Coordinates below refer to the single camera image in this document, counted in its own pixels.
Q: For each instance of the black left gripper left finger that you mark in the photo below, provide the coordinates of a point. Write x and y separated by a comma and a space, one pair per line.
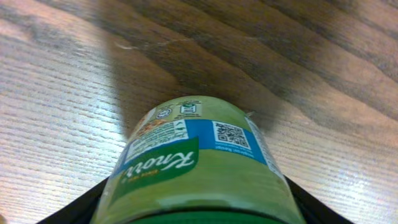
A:
81, 210

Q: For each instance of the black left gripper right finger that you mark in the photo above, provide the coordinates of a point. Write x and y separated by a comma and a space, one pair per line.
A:
313, 210

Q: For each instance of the green lid jar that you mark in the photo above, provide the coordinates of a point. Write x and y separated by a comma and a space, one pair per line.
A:
196, 159

